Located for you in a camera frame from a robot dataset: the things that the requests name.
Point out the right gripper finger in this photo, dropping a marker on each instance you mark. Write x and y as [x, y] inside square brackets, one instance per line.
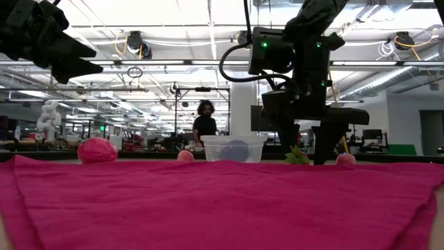
[329, 139]
[286, 118]

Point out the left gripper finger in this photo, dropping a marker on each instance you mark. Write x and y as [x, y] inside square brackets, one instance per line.
[73, 71]
[71, 47]

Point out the small pink toy ball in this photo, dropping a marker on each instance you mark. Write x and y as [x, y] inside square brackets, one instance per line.
[345, 159]
[185, 156]

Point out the red strawberry with green leaves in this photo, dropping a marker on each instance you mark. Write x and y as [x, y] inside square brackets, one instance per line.
[296, 158]

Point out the clear plastic tupperware container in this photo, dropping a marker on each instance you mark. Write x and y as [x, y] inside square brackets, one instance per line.
[258, 149]

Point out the dark purple toy fruit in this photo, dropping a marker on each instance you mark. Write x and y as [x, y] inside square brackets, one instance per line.
[236, 151]

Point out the large pink ball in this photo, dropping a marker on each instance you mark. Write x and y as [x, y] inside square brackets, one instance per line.
[97, 151]

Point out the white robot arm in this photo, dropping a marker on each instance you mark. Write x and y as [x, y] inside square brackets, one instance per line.
[48, 119]

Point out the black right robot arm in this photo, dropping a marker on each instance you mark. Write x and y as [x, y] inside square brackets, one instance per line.
[319, 14]

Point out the black monitor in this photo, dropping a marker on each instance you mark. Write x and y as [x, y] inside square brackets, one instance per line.
[256, 119]

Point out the black workstation equipment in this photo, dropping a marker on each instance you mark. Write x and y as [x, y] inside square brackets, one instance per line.
[373, 135]

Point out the green panel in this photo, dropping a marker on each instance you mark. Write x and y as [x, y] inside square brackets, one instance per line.
[402, 149]

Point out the person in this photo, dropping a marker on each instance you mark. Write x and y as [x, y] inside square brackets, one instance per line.
[204, 126]

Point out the long ceiling light bar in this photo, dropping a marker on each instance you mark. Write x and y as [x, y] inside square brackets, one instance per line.
[156, 62]

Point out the red cloth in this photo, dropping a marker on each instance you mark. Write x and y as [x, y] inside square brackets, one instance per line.
[222, 208]

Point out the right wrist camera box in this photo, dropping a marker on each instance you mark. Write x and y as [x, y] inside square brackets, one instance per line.
[272, 52]

